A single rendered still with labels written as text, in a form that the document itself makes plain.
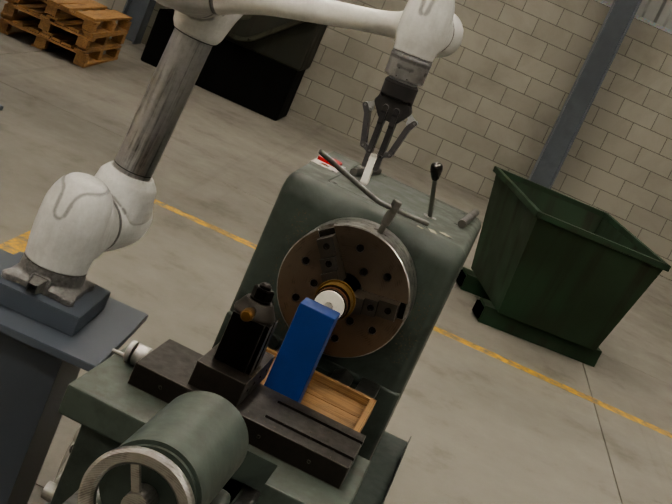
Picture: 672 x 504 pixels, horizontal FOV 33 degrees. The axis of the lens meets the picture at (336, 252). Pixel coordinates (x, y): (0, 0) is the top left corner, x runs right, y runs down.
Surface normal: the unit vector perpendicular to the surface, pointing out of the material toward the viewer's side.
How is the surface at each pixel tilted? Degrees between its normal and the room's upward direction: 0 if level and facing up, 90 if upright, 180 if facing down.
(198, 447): 26
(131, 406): 0
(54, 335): 0
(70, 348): 0
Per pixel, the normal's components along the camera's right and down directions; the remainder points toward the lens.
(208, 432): 0.66, -0.70
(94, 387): 0.40, -0.89
